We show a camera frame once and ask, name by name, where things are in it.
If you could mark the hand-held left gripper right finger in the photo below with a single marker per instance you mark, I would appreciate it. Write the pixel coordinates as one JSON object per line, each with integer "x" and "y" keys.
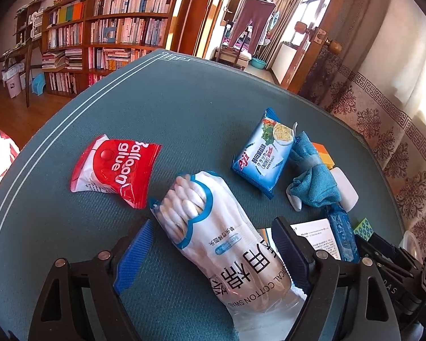
{"x": 291, "y": 247}

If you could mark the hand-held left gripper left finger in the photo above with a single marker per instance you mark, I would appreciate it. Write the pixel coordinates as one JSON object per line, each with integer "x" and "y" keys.
{"x": 135, "y": 255}

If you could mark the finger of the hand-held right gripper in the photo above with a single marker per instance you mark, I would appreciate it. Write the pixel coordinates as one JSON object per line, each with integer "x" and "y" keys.
{"x": 387, "y": 252}

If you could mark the translucent plastic bowl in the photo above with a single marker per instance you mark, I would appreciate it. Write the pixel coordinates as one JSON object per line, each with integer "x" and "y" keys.
{"x": 411, "y": 243}

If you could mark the white medicine box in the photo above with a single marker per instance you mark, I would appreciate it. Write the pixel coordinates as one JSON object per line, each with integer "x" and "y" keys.
{"x": 316, "y": 236}

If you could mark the green dotted card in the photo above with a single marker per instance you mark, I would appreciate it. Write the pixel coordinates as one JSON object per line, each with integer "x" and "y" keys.
{"x": 364, "y": 229}

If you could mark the blue wrapper packet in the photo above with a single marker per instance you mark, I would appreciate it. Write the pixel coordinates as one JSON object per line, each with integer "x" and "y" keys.
{"x": 342, "y": 234}

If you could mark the cotton swab bag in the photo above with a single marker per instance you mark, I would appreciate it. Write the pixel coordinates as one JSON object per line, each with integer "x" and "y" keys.
{"x": 213, "y": 227}

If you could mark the white tube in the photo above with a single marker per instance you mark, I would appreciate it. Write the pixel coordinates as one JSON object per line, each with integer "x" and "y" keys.
{"x": 294, "y": 200}

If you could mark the teal cloth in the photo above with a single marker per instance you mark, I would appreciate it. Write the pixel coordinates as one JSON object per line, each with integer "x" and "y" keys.
{"x": 316, "y": 184}

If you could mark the white block with black stripe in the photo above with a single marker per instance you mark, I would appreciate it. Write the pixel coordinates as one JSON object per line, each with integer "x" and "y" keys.
{"x": 344, "y": 188}

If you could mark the red glue packet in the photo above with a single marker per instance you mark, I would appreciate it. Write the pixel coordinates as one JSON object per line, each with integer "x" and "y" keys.
{"x": 117, "y": 170}

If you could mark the blue cracker packet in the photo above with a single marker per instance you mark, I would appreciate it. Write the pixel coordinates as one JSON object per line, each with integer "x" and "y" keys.
{"x": 266, "y": 156}

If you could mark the orange block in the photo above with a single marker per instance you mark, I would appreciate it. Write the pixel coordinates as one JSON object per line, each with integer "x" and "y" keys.
{"x": 325, "y": 154}

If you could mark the patterned beige curtain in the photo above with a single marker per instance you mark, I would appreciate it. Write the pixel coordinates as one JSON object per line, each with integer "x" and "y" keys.
{"x": 394, "y": 113}

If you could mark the teal basin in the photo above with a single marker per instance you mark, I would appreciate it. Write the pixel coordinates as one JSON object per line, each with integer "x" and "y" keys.
{"x": 258, "y": 64}

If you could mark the blue stool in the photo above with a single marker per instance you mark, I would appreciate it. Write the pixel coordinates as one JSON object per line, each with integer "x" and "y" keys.
{"x": 38, "y": 84}

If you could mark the wooden chair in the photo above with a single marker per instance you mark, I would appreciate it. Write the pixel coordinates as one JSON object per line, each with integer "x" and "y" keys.
{"x": 232, "y": 57}

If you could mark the wooden door knob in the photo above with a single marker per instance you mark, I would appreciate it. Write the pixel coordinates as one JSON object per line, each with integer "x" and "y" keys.
{"x": 335, "y": 46}

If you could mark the pink bin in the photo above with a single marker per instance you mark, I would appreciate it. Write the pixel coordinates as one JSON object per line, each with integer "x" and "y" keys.
{"x": 13, "y": 87}

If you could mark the rows of books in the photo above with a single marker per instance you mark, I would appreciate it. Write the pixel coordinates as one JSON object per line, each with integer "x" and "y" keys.
{"x": 127, "y": 28}

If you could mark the wooden desk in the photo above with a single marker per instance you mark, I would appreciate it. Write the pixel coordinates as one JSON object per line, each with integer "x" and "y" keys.
{"x": 28, "y": 53}

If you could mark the hanging mauve pants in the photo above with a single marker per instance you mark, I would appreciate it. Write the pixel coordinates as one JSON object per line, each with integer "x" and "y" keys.
{"x": 252, "y": 17}

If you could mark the wooden door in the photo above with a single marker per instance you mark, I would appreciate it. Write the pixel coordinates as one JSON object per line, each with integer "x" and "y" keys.
{"x": 340, "y": 14}

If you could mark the wooden bookshelf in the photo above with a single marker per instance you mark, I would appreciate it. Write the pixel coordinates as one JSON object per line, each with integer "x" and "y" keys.
{"x": 177, "y": 17}

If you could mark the window drapes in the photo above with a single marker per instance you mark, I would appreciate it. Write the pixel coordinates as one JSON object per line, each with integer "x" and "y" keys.
{"x": 287, "y": 3}

